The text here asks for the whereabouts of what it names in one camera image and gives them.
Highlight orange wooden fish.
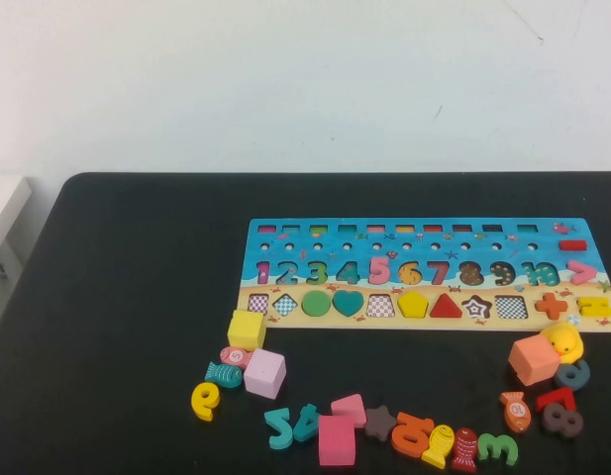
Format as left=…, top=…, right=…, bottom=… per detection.
left=498, top=390, right=533, bottom=435

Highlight salmon orange wooden cube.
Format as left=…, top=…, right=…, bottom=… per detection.
left=507, top=333, right=562, bottom=388

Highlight red number seven piece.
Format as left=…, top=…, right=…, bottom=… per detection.
left=535, top=386, right=579, bottom=415

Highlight orange plus sign piece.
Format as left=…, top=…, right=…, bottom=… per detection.
left=533, top=292, right=568, bottom=321

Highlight green number three piece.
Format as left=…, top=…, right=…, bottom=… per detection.
left=476, top=432, right=520, bottom=467

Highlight teal heart piece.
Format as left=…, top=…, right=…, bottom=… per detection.
left=331, top=289, right=364, bottom=318

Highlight orange number piece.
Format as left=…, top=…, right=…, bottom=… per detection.
left=390, top=411, right=437, bottom=459

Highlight pink trapezoid piece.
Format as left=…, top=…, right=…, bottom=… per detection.
left=330, top=393, right=368, bottom=429

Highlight pink wooden fish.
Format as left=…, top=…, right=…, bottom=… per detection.
left=219, top=344, right=255, bottom=370

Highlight yellow rubber duck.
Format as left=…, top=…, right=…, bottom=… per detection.
left=539, top=323, right=586, bottom=361

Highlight hot pink rectangular block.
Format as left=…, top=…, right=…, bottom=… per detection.
left=317, top=414, right=357, bottom=468

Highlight teal number four piece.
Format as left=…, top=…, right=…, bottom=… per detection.
left=290, top=403, right=321, bottom=443

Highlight teal number five piece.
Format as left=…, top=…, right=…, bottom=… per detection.
left=262, top=407, right=293, bottom=451

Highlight brown number eight piece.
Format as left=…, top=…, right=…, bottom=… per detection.
left=541, top=401, right=584, bottom=439

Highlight yellow equals sign piece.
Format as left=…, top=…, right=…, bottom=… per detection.
left=575, top=296, right=611, bottom=319

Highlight light pink wooden cube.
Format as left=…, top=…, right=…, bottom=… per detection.
left=243, top=347, right=288, bottom=401

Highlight colourful wooden number puzzle board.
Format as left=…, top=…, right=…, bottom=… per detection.
left=234, top=217, right=611, bottom=333

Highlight pink greater-than sign piece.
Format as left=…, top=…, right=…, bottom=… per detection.
left=567, top=259, right=598, bottom=287

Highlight yellow number nine piece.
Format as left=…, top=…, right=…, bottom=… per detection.
left=190, top=380, right=223, bottom=423

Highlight grey-blue number six piece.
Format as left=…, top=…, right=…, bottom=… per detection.
left=553, top=358, right=592, bottom=393

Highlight green circle piece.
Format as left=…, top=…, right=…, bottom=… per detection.
left=300, top=289, right=333, bottom=318

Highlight pink number five piece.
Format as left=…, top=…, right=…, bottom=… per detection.
left=367, top=256, right=392, bottom=286

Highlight brown star piece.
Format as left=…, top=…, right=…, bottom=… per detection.
left=364, top=405, right=399, bottom=442

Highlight yellow wooden fish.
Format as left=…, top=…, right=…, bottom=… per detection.
left=421, top=424, right=457, bottom=469

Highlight yellow wooden cube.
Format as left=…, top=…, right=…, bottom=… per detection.
left=227, top=309, right=267, bottom=352

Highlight red triangle piece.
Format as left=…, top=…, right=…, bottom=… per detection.
left=428, top=292, right=464, bottom=319

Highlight teal wooden fish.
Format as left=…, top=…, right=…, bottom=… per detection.
left=204, top=360, right=245, bottom=390

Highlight yellow pentagon piece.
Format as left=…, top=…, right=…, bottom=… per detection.
left=396, top=290, right=431, bottom=320

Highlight red wooden fish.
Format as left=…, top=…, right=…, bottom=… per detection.
left=451, top=427, right=480, bottom=473

